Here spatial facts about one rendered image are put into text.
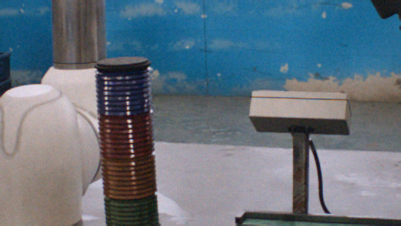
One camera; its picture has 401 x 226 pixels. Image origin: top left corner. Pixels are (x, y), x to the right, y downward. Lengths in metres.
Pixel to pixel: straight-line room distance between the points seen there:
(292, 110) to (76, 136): 0.36
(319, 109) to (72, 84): 0.43
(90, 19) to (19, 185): 0.34
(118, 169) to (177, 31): 6.21
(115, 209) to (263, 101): 0.56
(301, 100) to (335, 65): 5.37
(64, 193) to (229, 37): 5.71
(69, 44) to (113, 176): 0.58
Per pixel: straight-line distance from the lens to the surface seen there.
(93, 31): 1.35
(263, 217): 1.19
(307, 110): 1.29
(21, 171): 1.18
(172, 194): 1.69
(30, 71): 7.74
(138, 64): 0.78
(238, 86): 6.89
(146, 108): 0.79
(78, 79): 1.33
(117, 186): 0.80
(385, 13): 1.06
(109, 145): 0.79
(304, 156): 1.33
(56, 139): 1.18
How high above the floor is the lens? 1.33
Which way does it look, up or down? 12 degrees down
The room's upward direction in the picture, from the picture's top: 2 degrees counter-clockwise
